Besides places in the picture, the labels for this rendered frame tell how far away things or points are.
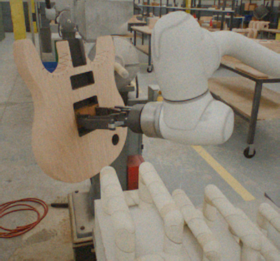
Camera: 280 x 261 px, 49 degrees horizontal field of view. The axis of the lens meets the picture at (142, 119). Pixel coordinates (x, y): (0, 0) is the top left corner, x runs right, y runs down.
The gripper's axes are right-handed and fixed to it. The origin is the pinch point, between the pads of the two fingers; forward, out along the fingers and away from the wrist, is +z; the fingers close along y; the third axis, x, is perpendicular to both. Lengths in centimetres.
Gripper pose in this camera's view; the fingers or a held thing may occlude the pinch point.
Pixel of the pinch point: (89, 115)
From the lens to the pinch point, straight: 90.5
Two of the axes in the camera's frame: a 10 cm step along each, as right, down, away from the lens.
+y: 5.5, -3.0, 7.8
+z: -8.3, -0.5, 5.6
